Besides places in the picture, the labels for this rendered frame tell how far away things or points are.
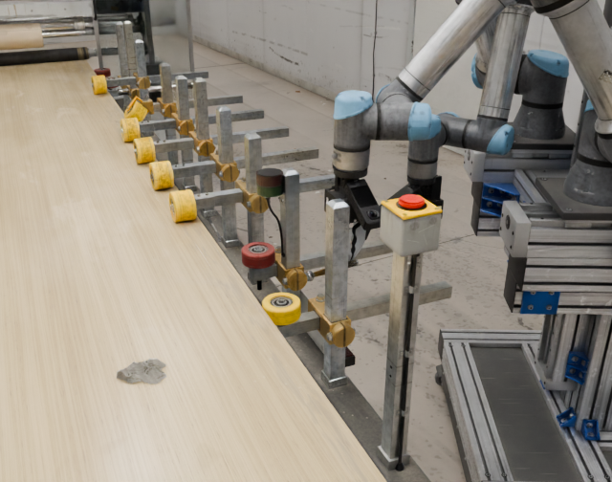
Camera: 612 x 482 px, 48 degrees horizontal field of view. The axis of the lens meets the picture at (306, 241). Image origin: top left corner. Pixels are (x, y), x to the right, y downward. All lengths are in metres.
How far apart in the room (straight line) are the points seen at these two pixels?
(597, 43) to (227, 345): 0.89
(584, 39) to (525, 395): 1.32
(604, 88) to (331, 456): 0.86
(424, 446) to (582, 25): 1.53
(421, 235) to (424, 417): 1.56
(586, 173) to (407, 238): 0.70
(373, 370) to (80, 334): 1.59
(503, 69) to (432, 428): 1.31
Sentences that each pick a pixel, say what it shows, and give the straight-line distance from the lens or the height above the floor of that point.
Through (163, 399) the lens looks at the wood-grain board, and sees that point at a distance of 1.20.
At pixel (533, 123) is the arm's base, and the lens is 2.11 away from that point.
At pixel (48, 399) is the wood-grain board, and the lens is 1.25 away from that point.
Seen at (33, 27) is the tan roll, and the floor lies 1.09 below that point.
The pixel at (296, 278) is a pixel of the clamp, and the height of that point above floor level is 0.85.
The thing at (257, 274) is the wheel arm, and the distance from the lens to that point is 1.65.
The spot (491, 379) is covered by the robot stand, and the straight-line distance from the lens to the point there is 2.44.
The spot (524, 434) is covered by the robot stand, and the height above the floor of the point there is 0.21.
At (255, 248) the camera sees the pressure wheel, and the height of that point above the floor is 0.91.
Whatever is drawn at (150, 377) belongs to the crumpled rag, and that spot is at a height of 0.91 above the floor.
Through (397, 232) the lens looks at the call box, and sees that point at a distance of 1.06.
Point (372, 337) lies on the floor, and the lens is 2.96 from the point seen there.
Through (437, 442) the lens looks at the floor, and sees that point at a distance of 2.48.
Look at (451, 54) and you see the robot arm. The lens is 1.50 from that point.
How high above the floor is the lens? 1.63
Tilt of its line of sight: 26 degrees down
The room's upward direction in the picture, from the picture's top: straight up
